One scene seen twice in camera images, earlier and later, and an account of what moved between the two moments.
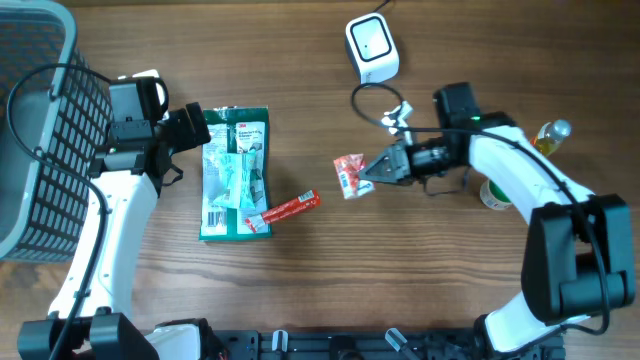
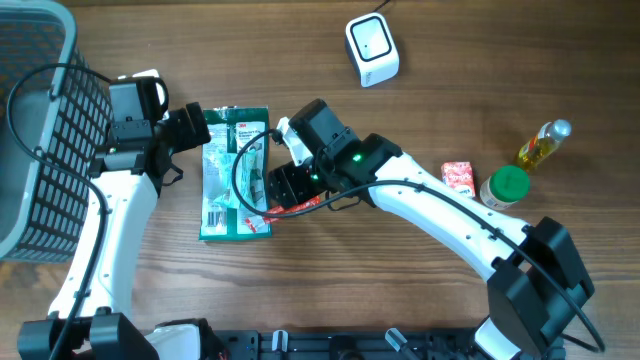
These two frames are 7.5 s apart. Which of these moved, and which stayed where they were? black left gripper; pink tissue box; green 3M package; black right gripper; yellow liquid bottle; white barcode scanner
Moved: black right gripper; pink tissue box
Stayed: white barcode scanner; black left gripper; green 3M package; yellow liquid bottle
